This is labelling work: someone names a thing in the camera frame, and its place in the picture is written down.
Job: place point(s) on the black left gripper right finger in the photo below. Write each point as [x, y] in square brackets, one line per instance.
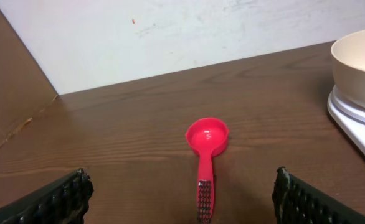
[297, 202]

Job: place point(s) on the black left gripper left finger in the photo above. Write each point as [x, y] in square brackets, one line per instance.
[66, 200]

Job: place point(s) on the red plastic measuring scoop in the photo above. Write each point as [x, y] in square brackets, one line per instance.
[207, 137]

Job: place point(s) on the white digital kitchen scale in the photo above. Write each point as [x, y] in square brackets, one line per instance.
[349, 116]

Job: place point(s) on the cream round bowl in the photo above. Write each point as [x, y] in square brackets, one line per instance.
[348, 65]

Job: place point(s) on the brown cardboard panel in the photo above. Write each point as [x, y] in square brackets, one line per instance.
[24, 89]

